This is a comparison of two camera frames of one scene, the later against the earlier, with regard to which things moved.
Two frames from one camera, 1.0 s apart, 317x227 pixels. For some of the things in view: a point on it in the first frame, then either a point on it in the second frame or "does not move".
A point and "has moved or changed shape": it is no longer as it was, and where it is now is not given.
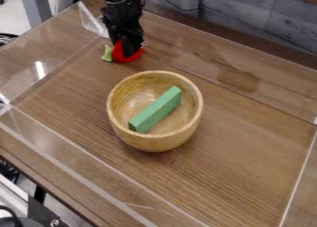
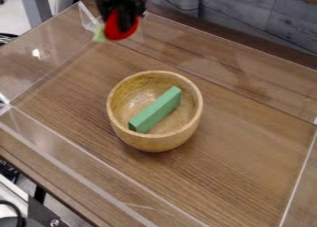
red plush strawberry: x=118 y=54 has moved or changed shape
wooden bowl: x=154 y=107 does not move
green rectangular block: x=158 y=111 does not move
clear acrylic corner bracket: x=93 y=22 does not move
